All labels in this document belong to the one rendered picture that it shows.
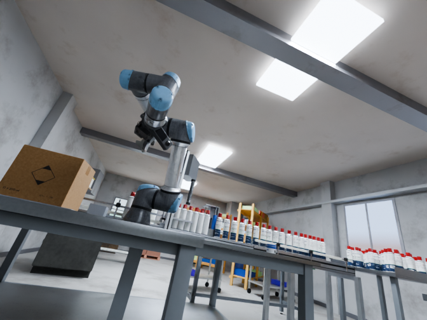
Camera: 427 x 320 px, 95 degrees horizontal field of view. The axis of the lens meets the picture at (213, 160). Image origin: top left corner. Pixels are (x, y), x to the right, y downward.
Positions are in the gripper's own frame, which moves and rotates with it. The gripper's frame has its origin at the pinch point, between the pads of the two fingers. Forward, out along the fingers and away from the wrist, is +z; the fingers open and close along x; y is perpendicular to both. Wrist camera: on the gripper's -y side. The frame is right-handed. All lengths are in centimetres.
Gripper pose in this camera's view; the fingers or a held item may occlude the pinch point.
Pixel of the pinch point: (149, 148)
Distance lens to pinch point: 98.5
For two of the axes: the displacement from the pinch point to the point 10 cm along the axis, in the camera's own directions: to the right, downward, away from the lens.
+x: -4.6, 6.4, -6.2
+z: -4.4, 4.4, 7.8
